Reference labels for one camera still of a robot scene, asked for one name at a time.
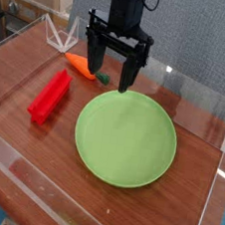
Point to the red plastic block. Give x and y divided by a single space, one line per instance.
49 97

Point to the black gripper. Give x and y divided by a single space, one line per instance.
101 35

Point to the clear acrylic enclosure wall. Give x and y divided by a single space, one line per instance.
42 178

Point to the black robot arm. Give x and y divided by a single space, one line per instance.
126 14

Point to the orange toy carrot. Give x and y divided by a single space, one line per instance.
81 65

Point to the clear acrylic triangle bracket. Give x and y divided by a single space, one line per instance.
61 40

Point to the green round plate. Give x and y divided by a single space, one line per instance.
126 140

